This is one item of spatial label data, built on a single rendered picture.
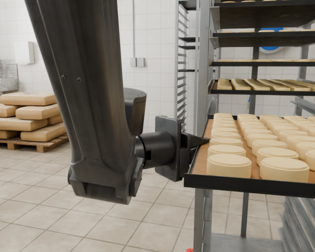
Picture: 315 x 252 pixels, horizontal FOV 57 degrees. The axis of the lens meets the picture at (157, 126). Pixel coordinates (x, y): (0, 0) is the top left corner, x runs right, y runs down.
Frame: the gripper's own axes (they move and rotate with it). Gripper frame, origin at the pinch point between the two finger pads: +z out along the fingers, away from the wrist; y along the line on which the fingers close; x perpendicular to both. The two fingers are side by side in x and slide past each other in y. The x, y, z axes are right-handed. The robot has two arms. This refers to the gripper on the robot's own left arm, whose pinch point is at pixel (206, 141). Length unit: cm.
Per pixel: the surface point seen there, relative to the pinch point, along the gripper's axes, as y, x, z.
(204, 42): -22.4, -32.8, 27.9
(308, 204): 38, -20, 74
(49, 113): 37, -360, 53
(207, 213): 39, -36, 35
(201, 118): 2.0, -33.6, 28.7
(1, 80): -4, -477, 9
